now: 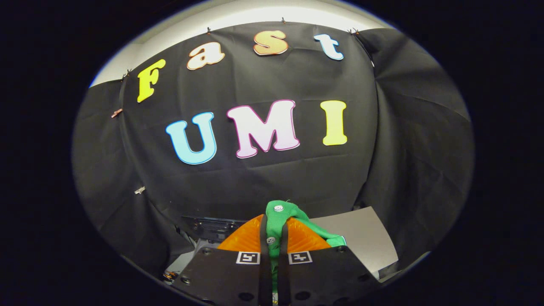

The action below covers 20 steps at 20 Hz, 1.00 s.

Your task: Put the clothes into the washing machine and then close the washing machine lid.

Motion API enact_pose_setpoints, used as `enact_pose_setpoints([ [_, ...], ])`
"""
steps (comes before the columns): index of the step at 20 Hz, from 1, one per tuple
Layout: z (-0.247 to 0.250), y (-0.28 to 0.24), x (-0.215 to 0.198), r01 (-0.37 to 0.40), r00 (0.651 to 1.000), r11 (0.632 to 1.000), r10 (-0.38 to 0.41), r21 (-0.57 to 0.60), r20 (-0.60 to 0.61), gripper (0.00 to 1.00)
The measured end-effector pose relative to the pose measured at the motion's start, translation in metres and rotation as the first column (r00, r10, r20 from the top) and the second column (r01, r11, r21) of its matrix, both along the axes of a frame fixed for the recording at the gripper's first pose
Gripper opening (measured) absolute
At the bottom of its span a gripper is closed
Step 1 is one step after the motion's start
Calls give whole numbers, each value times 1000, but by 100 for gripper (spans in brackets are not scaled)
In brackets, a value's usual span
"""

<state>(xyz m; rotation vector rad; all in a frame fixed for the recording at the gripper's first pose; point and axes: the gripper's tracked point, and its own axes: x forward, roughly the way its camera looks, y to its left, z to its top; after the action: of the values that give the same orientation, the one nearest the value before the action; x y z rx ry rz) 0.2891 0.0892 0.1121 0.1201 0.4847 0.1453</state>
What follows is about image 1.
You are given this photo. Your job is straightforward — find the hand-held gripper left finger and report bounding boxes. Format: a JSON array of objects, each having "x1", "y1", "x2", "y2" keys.
[{"x1": 171, "y1": 214, "x2": 273, "y2": 306}]

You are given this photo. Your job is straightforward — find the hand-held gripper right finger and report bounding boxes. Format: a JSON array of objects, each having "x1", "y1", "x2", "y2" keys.
[{"x1": 278, "y1": 217, "x2": 382, "y2": 306}]

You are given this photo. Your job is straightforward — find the green polo shirt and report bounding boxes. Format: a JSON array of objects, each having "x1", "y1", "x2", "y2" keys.
[{"x1": 265, "y1": 200, "x2": 347, "y2": 295}]

